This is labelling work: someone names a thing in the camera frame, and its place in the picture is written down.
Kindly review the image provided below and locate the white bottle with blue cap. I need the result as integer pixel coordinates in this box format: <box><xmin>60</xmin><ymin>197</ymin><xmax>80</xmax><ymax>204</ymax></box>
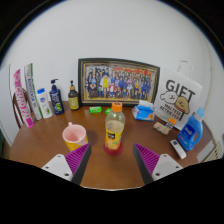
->
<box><xmin>36</xmin><ymin>87</ymin><xmax>54</xmax><ymax>120</ymax></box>

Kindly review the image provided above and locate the blue detergent bottle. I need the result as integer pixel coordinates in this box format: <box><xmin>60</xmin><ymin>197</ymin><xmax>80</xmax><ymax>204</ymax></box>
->
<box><xmin>177</xmin><ymin>106</ymin><xmax>206</xmax><ymax>152</ymax></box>

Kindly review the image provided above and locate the framed group picture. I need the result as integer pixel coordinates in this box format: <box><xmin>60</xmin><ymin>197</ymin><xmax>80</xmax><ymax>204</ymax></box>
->
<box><xmin>77</xmin><ymin>58</ymin><xmax>161</xmax><ymax>107</ymax></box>

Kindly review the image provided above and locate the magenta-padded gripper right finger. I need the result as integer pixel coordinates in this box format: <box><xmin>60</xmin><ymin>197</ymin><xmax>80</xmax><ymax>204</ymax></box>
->
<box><xmin>132</xmin><ymin>143</ymin><xmax>184</xmax><ymax>186</ymax></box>

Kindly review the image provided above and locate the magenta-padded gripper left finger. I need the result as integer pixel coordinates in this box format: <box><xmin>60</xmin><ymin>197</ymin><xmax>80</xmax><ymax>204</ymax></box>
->
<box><xmin>41</xmin><ymin>142</ymin><xmax>93</xmax><ymax>186</ymax></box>

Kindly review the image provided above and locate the pink and white tall tube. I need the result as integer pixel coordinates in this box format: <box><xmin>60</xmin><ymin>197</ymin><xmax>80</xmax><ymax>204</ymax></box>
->
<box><xmin>12</xmin><ymin>68</ymin><xmax>35</xmax><ymax>129</ymax></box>

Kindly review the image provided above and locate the small patterned snack pack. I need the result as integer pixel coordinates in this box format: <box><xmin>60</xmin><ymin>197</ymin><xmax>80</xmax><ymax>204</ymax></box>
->
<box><xmin>152</xmin><ymin>121</ymin><xmax>171</xmax><ymax>136</ymax></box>

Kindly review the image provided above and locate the dark blue pump bottle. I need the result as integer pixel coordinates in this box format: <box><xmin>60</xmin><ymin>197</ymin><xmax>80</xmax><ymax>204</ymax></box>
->
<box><xmin>48</xmin><ymin>78</ymin><xmax>65</xmax><ymax>116</ymax></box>

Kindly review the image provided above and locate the small white remote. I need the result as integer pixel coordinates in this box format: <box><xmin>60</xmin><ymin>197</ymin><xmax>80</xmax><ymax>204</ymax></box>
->
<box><xmin>169</xmin><ymin>139</ymin><xmax>188</xmax><ymax>160</ymax></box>

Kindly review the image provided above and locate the white paper gift bag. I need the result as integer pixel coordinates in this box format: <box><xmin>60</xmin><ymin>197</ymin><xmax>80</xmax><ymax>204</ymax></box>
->
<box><xmin>153</xmin><ymin>59</ymin><xmax>203</xmax><ymax>131</ymax></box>

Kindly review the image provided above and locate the orange juice bottle orange cap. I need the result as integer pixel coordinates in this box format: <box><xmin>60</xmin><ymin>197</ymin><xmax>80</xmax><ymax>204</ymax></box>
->
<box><xmin>104</xmin><ymin>101</ymin><xmax>126</xmax><ymax>153</ymax></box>

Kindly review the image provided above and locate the pink and yellow cup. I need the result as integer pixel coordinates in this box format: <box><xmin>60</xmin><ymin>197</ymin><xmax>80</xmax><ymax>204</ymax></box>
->
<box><xmin>62</xmin><ymin>121</ymin><xmax>89</xmax><ymax>152</ymax></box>

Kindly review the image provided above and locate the blue tissue pack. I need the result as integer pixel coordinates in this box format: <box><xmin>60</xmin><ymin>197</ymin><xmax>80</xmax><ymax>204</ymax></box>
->
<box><xmin>131</xmin><ymin>99</ymin><xmax>156</xmax><ymax>122</ymax></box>

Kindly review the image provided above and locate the small brown pump bottle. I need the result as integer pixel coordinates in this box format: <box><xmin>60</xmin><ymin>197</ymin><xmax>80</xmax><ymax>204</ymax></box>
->
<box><xmin>67</xmin><ymin>80</ymin><xmax>81</xmax><ymax>111</ymax></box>

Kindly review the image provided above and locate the white and green tall tube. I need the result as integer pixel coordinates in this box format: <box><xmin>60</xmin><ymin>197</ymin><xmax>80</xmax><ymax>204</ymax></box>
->
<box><xmin>23</xmin><ymin>62</ymin><xmax>43</xmax><ymax>121</ymax></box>

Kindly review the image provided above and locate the small orange-topped box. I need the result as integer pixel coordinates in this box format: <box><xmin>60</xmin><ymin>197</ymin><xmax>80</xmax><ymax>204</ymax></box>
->
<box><xmin>165</xmin><ymin>117</ymin><xmax>177</xmax><ymax>131</ymax></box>

